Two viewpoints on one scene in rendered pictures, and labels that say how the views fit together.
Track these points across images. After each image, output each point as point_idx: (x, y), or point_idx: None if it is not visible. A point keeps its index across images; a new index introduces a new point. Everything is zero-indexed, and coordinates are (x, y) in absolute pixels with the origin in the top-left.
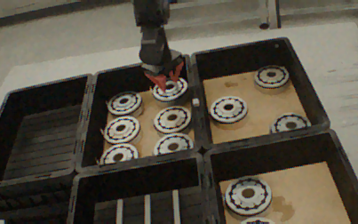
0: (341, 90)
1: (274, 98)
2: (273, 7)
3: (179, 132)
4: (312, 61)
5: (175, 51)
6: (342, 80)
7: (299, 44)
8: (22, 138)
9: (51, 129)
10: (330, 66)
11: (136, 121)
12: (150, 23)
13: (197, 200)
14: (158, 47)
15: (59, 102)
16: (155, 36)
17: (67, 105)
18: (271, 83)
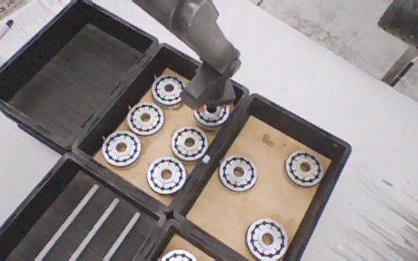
0: (373, 212)
1: (287, 188)
2: (413, 53)
3: (184, 161)
4: (380, 155)
5: (232, 90)
6: (385, 202)
7: (391, 123)
8: (72, 49)
9: (101, 61)
10: (392, 176)
11: (161, 120)
12: (212, 67)
13: (147, 235)
14: (199, 102)
15: (122, 38)
16: (203, 91)
17: (129, 44)
18: (296, 176)
